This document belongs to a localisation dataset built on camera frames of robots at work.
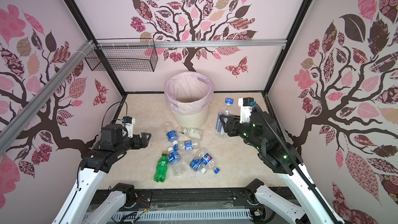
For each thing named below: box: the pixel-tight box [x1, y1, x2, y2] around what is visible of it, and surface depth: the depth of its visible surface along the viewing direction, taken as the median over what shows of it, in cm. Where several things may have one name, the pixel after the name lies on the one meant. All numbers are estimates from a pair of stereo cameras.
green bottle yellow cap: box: [153, 150, 169, 183], surface depth 81 cm
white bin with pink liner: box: [164, 71, 216, 129], surface depth 94 cm
